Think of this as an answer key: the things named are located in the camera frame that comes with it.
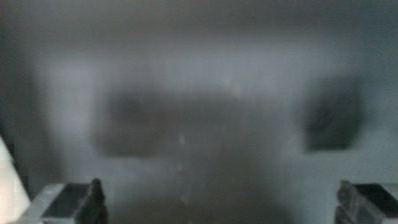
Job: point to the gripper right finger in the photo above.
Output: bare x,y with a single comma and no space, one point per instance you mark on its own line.
366,203

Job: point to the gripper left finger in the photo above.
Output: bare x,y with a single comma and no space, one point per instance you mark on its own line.
68,204

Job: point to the white drawer cabinet frame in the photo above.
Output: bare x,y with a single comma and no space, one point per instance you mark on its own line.
15,199

